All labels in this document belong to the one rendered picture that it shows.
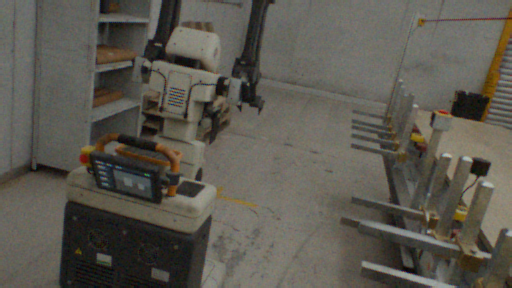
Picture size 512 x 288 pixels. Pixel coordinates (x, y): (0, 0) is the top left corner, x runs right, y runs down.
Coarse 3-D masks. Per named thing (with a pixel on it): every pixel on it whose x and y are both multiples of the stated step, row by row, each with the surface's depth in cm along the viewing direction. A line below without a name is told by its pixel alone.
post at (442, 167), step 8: (440, 160) 181; (448, 160) 180; (440, 168) 181; (448, 168) 181; (440, 176) 182; (432, 184) 184; (440, 184) 183; (432, 192) 184; (432, 200) 185; (432, 208) 186; (416, 232) 193
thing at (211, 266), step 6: (204, 264) 223; (210, 264) 224; (216, 264) 225; (222, 264) 227; (204, 270) 219; (210, 270) 220; (216, 270) 221; (222, 270) 224; (204, 276) 214; (210, 276) 215; (216, 276) 217; (222, 276) 222; (204, 282) 210; (210, 282) 211; (216, 282) 214; (222, 282) 224
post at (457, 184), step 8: (464, 160) 154; (456, 168) 158; (464, 168) 155; (456, 176) 156; (464, 176) 156; (456, 184) 157; (464, 184) 156; (448, 192) 160; (456, 192) 158; (448, 200) 159; (456, 200) 158; (448, 208) 159; (440, 216) 163; (448, 216) 160; (440, 224) 161; (448, 224) 161; (440, 232) 162; (432, 256) 165; (432, 272) 166
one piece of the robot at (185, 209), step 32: (96, 192) 170; (192, 192) 174; (64, 224) 178; (96, 224) 174; (128, 224) 171; (160, 224) 167; (192, 224) 165; (64, 256) 181; (96, 256) 178; (128, 256) 174; (160, 256) 171; (192, 256) 170
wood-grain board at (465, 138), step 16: (432, 128) 333; (464, 128) 355; (480, 128) 367; (496, 128) 380; (448, 144) 291; (464, 144) 300; (480, 144) 308; (496, 144) 317; (496, 160) 273; (448, 176) 224; (496, 176) 239; (496, 192) 212; (496, 208) 191; (496, 224) 174
